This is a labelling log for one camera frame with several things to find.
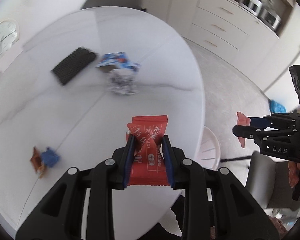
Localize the blue brown candy wrapper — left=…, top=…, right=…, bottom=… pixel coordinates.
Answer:
left=31, top=146, right=61, bottom=179

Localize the person's right hand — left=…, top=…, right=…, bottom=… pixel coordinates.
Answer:
left=288, top=160, right=300, bottom=188

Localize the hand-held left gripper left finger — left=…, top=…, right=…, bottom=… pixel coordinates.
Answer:
left=15, top=134, right=137, bottom=240

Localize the white plastic bin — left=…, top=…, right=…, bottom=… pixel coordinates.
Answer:
left=199, top=126, right=220, bottom=170

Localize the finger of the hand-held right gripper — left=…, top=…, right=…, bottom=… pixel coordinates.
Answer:
left=232, top=124, right=298, bottom=146
left=247, top=112, right=300, bottom=130

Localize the black foam mesh net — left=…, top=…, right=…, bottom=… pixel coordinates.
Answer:
left=51, top=47, right=97, bottom=86

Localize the grey chair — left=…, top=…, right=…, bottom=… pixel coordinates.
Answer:
left=81, top=0, right=143, bottom=12
left=245, top=151, right=300, bottom=210

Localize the round white wall clock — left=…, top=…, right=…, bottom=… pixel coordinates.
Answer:
left=0, top=19, right=20, bottom=63

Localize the blue printed carton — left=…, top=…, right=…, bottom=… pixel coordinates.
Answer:
left=95, top=52, right=142, bottom=73

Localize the tall beige cabinet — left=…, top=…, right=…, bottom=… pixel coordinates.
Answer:
left=140, top=0, right=207, bottom=40

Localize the pink wrapper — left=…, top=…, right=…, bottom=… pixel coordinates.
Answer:
left=236, top=111, right=252, bottom=148

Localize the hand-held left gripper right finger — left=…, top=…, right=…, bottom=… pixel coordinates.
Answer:
left=161, top=134, right=282, bottom=240

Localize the silver countertop appliance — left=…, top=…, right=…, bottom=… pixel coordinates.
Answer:
left=240, top=0, right=263, bottom=11
left=259, top=7, right=282, bottom=30

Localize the beige drawer cabinet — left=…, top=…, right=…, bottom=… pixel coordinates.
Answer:
left=191, top=0, right=280, bottom=53

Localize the blue plastic bag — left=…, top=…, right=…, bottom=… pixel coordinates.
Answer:
left=269, top=99, right=287, bottom=114

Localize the red snack packet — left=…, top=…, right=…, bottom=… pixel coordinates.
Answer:
left=126, top=115, right=172, bottom=187

